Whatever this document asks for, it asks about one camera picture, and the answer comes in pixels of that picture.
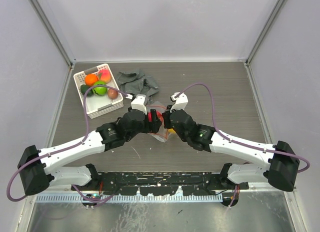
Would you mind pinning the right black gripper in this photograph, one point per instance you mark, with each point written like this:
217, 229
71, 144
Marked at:
166, 115

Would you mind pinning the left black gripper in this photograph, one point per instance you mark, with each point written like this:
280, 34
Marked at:
154, 125

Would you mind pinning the red apple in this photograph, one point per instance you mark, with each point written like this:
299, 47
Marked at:
155, 116

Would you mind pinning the yellow lemon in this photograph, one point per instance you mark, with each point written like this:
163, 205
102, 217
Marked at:
171, 131

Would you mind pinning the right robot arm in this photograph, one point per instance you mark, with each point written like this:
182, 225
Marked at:
274, 164

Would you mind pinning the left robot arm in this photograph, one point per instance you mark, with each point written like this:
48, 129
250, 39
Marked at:
40, 169

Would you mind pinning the grey crumpled cloth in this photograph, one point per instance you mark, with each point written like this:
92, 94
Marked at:
137, 82

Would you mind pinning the brown passion fruit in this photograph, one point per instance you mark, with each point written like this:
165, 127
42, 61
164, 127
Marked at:
112, 94

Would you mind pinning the white perforated plastic basket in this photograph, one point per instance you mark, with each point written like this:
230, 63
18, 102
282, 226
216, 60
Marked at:
98, 105

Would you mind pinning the green striped melon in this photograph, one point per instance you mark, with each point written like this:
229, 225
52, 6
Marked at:
100, 88

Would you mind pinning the peach fruit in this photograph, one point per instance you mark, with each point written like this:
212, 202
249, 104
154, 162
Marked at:
104, 75

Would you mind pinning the orange fruit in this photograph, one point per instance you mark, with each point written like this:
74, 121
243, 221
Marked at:
90, 80

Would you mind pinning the dark green avocado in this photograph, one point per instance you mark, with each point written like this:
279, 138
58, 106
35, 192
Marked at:
85, 89

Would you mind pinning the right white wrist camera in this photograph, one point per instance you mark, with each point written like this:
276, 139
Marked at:
180, 101

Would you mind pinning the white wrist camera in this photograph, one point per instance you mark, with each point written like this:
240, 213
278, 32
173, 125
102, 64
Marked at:
180, 101
138, 102

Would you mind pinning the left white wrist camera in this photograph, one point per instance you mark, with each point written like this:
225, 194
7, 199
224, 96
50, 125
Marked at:
138, 102

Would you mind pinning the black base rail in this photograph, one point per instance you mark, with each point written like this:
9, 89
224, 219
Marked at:
158, 184

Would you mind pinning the white slotted cable duct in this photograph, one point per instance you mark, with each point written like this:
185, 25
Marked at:
177, 198

